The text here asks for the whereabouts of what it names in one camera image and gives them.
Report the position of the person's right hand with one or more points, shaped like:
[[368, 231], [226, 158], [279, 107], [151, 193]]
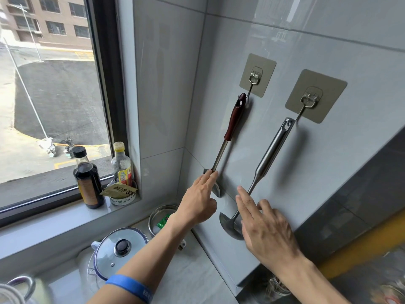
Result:
[[269, 237]]

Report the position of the person's left hand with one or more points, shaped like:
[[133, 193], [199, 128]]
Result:
[[196, 205]]

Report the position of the person's left fingers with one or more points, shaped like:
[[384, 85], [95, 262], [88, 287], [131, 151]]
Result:
[[207, 182]]

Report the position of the person's right forearm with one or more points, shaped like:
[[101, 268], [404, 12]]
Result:
[[310, 284]]

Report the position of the green packet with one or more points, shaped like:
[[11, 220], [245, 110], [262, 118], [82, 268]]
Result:
[[163, 221]]

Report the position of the stainless steel bowl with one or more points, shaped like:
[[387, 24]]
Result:
[[156, 215]]

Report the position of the white power plug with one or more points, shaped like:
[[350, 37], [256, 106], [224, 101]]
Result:
[[182, 245]]

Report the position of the stainless steel ladle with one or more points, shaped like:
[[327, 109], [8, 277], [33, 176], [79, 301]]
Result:
[[272, 151]]

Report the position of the white patterned bowl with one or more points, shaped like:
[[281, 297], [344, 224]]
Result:
[[123, 199]]

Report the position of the clear bottle with yellow cap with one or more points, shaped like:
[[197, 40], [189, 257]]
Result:
[[121, 167]]

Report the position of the olive seasoning packet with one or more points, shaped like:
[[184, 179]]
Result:
[[118, 190]]

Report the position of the white pot with glass lid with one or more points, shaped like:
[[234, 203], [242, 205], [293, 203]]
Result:
[[117, 250]]

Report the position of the dark soy sauce bottle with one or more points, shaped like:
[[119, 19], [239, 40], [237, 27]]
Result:
[[88, 183]]

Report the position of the glass jar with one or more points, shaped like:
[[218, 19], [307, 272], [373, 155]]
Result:
[[278, 286]]

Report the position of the blue wristband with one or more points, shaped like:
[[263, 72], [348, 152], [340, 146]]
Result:
[[133, 286]]

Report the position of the dark scooter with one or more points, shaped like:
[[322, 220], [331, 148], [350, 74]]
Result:
[[68, 147]]

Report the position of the black range hood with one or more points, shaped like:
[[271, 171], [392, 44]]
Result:
[[354, 199]]

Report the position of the white scooter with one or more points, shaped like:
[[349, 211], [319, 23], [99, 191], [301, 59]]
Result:
[[48, 147]]

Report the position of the brown apartment building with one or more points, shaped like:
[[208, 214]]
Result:
[[53, 22]]

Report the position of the small clear adhesive wall hook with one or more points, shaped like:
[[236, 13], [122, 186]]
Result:
[[258, 75]]

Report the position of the large clear adhesive wall hook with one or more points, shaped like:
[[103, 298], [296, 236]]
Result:
[[316, 94]]

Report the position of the dark window frame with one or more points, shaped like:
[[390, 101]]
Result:
[[106, 66]]

